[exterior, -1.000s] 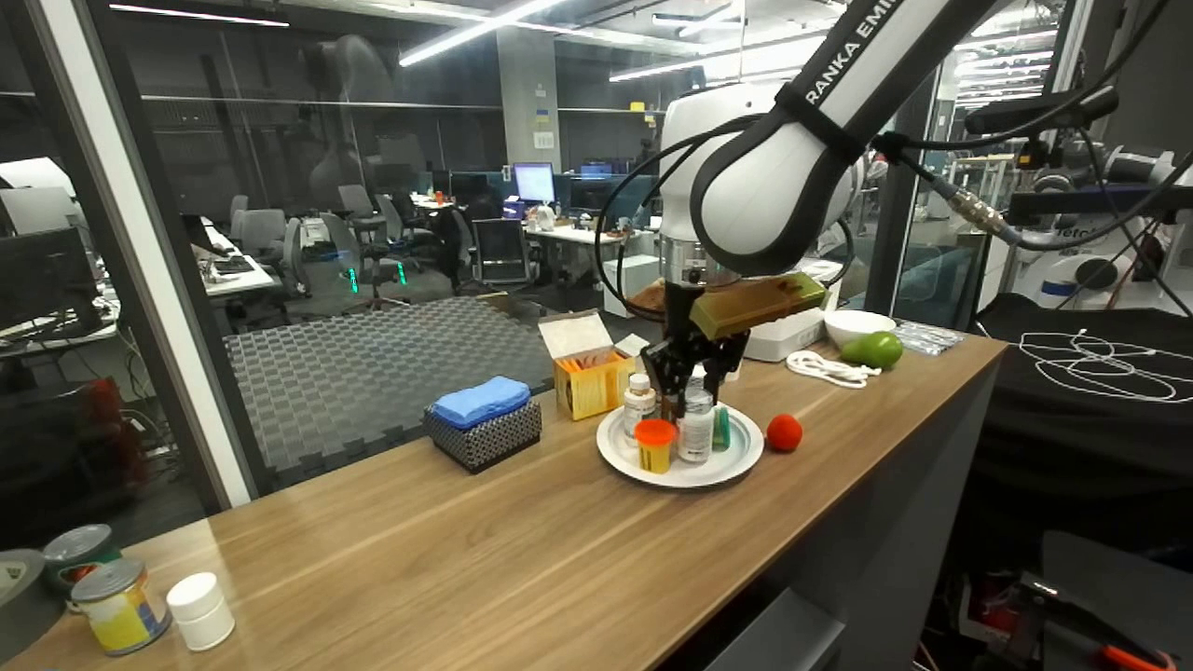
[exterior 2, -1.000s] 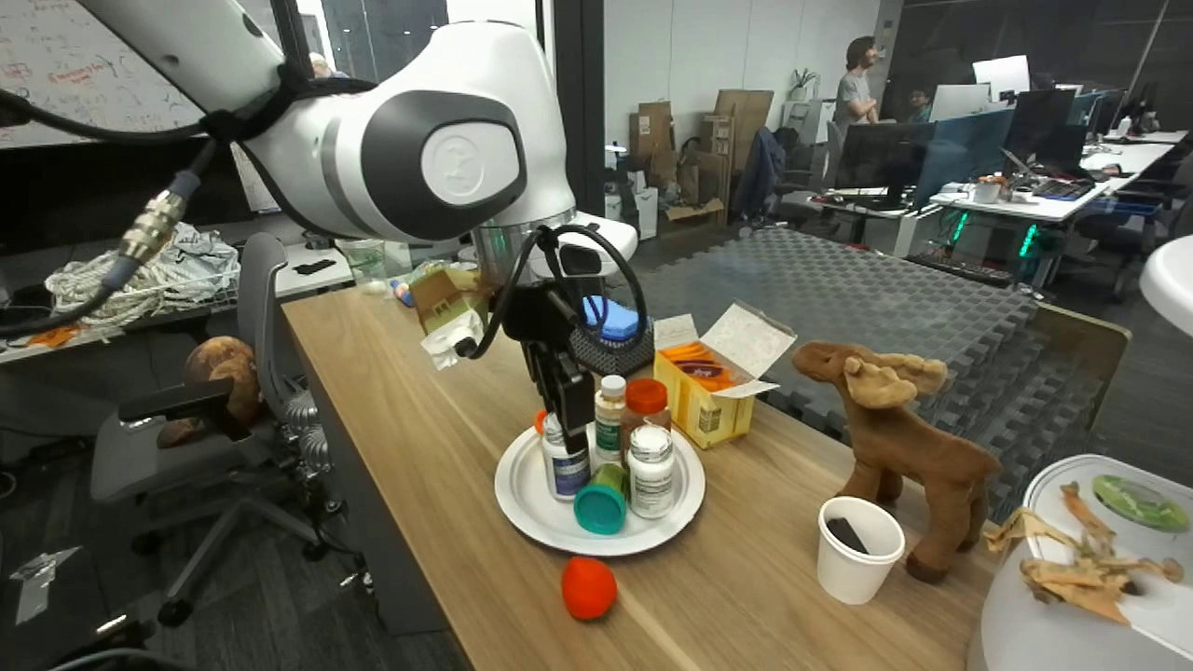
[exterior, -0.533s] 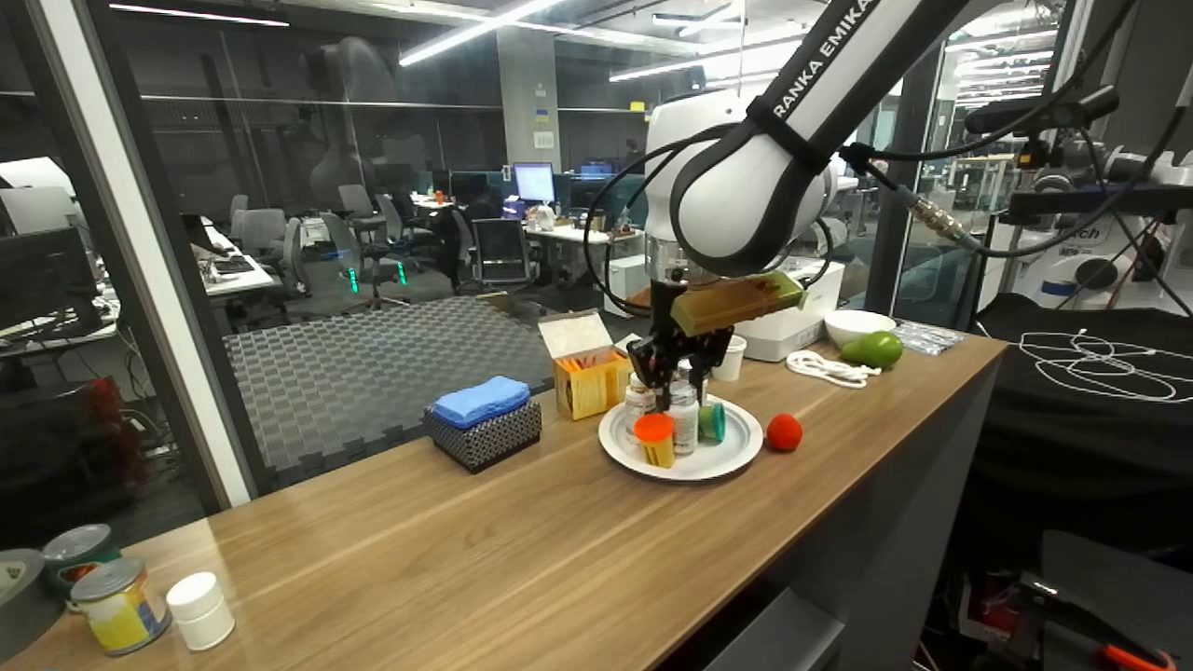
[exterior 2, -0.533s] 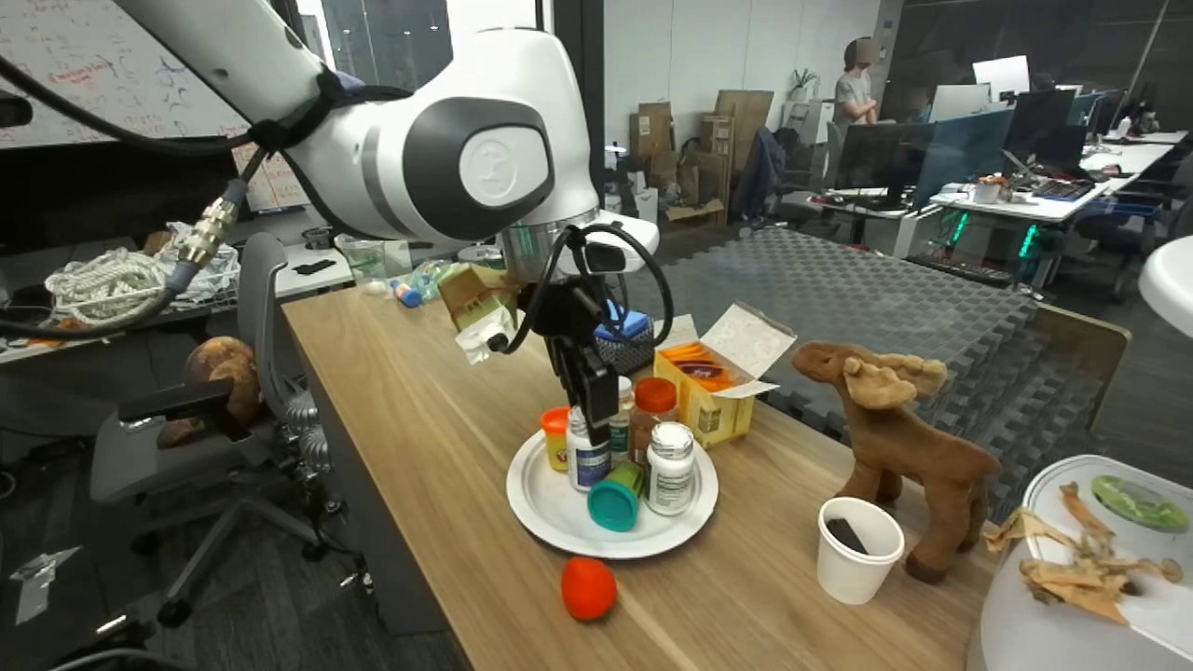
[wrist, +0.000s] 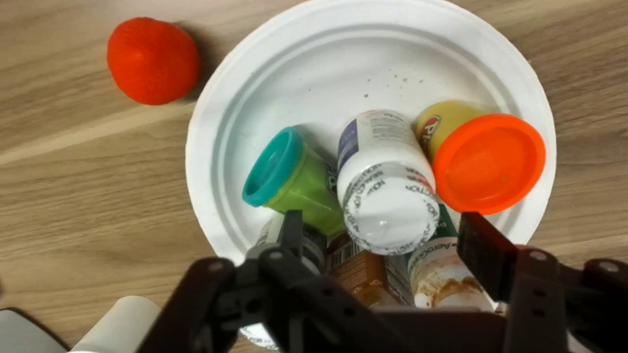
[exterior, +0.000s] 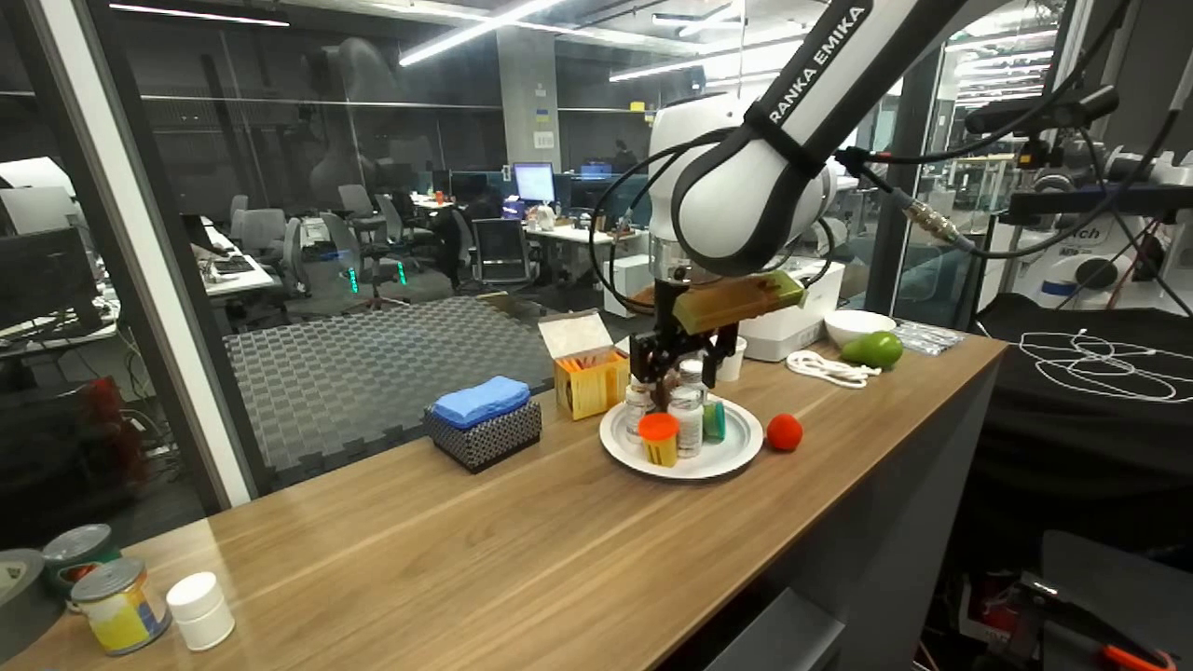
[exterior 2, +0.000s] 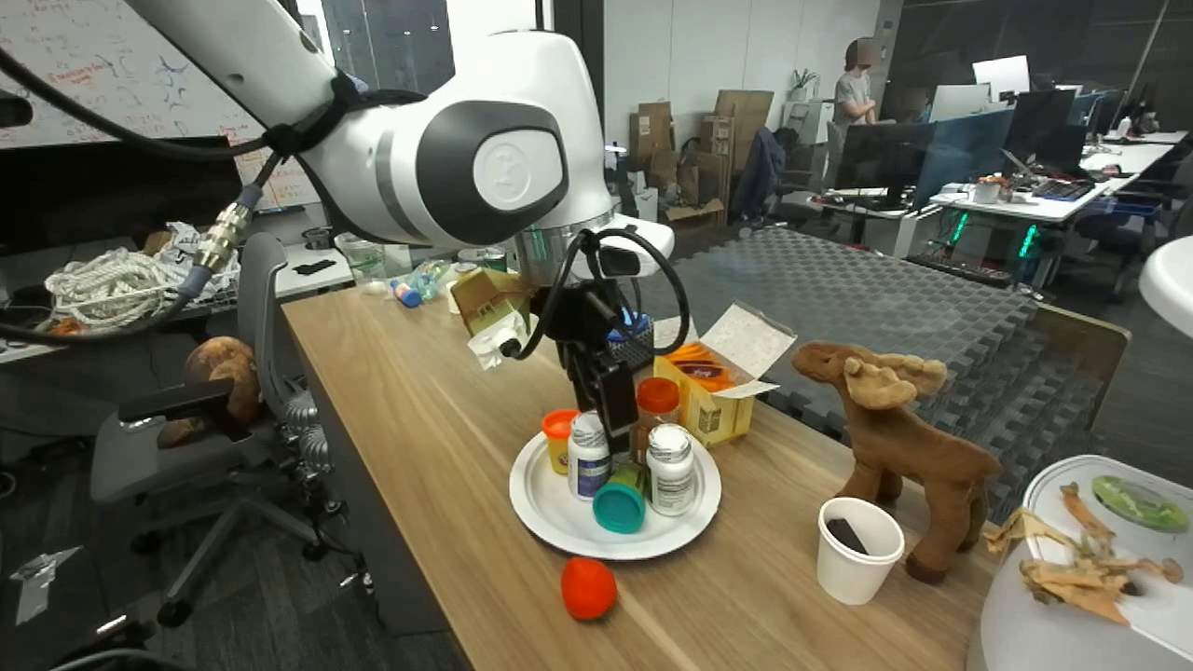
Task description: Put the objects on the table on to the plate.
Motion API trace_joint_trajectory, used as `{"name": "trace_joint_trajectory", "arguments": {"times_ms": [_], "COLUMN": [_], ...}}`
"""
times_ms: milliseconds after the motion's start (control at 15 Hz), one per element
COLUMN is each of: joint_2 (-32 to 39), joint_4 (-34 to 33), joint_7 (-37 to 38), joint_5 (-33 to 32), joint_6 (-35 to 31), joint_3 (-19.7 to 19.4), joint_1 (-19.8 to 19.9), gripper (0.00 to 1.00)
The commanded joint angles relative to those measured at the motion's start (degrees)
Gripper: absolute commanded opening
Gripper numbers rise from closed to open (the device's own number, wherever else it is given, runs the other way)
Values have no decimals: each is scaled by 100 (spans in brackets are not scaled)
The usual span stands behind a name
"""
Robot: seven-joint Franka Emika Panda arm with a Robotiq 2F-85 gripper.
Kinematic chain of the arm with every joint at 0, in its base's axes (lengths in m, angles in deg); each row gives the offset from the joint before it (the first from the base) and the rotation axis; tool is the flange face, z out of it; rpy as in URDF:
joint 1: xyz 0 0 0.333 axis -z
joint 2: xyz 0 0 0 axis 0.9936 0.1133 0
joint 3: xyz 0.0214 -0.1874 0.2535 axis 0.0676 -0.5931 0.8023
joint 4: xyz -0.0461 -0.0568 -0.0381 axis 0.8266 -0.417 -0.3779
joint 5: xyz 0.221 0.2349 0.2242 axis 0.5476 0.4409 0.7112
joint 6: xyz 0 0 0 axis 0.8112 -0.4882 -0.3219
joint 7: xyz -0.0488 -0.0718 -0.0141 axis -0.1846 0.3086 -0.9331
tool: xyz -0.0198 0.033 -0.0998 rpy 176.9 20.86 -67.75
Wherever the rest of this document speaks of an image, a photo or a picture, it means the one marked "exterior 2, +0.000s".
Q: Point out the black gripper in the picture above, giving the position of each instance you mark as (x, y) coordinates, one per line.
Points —
(603, 324)

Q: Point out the orange-capped brown spice jar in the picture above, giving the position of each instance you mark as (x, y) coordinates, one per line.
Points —
(658, 405)

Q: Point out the yellow Play-Doh tub orange lid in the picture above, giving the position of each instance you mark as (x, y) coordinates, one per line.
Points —
(562, 435)

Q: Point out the green Play-Doh tub teal lid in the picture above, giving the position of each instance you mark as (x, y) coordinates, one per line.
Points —
(621, 507)

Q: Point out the red ball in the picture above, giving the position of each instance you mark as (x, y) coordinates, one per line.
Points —
(590, 591)

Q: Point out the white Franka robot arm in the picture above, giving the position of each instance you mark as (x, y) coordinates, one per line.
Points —
(397, 134)

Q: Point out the white paper plate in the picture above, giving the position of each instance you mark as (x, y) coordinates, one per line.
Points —
(562, 522)

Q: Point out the yellow orange cardboard box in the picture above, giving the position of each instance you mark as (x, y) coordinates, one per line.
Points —
(720, 405)

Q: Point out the small blue ball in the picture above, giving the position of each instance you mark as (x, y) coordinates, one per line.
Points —
(413, 294)

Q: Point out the brown cardboard box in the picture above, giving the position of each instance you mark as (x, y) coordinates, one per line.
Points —
(649, 139)
(745, 119)

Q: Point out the dark grey floor mat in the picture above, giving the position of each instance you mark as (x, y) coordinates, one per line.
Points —
(870, 283)

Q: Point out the white paper cup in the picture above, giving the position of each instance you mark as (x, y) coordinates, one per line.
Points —
(860, 564)

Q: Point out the brown plush bunny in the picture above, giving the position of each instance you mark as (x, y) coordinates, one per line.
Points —
(919, 458)

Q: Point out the standing person grey shirt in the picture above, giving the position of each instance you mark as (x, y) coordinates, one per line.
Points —
(857, 88)

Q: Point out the brown plush toy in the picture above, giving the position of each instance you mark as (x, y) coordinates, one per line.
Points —
(224, 365)

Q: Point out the white office desk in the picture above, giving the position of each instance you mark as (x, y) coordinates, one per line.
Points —
(1058, 199)

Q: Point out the grey office chair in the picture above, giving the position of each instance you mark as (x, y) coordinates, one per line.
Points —
(135, 454)

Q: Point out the white lit monitor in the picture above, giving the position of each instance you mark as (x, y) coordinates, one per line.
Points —
(1001, 76)

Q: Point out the dark computer monitor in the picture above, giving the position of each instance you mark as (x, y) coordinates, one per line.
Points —
(1042, 133)

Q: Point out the white storage box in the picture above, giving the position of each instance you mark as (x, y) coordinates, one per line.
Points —
(1068, 639)

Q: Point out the white round table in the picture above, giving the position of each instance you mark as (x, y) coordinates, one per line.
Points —
(1176, 283)

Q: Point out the black side table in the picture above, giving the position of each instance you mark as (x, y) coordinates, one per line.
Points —
(24, 266)

